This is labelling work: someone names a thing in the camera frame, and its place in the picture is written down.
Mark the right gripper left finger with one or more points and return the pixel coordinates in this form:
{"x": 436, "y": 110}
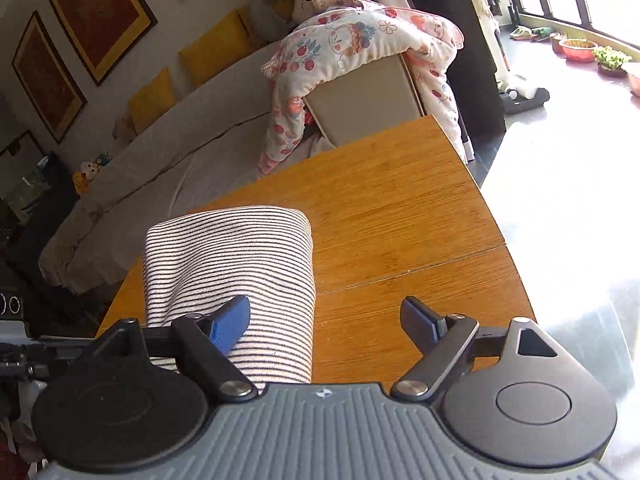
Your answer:
{"x": 204, "y": 343}

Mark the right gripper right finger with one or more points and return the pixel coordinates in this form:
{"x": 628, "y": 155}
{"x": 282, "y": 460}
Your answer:
{"x": 445, "y": 343}

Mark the striped beige knit garment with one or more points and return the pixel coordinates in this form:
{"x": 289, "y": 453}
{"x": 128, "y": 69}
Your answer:
{"x": 198, "y": 262}

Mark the small plush toys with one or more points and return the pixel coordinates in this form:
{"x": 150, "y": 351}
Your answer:
{"x": 88, "y": 172}

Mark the grey covered sofa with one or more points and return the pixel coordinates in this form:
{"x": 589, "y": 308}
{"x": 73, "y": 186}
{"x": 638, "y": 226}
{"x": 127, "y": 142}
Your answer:
{"x": 240, "y": 125}

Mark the beige plush toy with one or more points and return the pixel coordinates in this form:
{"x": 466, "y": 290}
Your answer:
{"x": 124, "y": 129}

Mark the black floor appliance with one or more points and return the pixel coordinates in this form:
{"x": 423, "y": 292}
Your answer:
{"x": 513, "y": 102}

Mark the yellow cushion left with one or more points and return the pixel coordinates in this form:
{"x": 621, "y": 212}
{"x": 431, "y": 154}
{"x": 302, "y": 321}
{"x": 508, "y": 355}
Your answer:
{"x": 152, "y": 101}

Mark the beige chair back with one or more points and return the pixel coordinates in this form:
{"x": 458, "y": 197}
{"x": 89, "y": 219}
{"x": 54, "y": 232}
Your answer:
{"x": 373, "y": 98}

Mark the red framed picture left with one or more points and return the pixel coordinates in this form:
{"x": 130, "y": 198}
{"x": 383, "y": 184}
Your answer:
{"x": 46, "y": 80}

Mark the red framed picture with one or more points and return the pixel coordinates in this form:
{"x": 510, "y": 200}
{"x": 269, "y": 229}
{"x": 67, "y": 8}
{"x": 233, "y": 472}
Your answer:
{"x": 46, "y": 80}
{"x": 102, "y": 32}

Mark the yellow cushion middle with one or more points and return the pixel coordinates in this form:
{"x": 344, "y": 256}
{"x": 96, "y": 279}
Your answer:
{"x": 224, "y": 44}

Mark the red bowl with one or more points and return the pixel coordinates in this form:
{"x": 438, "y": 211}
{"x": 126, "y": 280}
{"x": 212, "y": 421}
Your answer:
{"x": 578, "y": 50}

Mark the pink flower pot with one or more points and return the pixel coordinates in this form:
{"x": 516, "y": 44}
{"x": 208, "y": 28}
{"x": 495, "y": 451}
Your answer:
{"x": 632, "y": 70}

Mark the grey neck pillow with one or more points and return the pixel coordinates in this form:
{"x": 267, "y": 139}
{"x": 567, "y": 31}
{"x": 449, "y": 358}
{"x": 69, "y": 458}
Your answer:
{"x": 283, "y": 9}

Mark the floral pink quilt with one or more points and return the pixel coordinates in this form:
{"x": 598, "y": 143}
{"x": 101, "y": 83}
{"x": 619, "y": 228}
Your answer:
{"x": 341, "y": 36}

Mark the red framed picture middle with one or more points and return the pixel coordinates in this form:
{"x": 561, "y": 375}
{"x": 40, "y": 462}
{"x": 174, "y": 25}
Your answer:
{"x": 102, "y": 32}

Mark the white plush bear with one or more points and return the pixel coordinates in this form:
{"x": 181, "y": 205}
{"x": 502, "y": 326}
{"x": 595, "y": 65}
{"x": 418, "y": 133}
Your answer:
{"x": 303, "y": 10}

